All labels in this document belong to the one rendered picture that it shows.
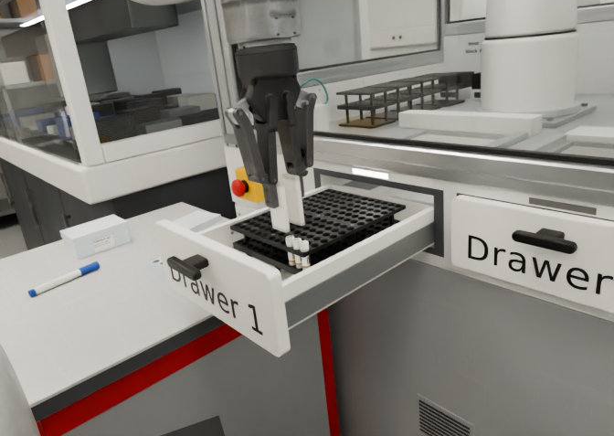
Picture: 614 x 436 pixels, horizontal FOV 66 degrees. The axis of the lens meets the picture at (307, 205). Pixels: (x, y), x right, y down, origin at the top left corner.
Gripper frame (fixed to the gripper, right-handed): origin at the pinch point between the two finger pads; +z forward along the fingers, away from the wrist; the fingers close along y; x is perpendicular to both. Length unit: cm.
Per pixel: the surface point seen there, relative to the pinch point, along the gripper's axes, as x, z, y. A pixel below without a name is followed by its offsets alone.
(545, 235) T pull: -26.2, 5.2, 18.7
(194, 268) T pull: 2.6, 4.9, -13.5
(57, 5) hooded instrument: 85, -35, 3
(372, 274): -7.6, 11.8, 7.8
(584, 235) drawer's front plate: -29.7, 5.3, 21.3
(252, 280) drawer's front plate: -5.9, 5.0, -10.7
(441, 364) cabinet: -8.7, 35.5, 22.8
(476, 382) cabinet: -15.3, 35.9, 22.8
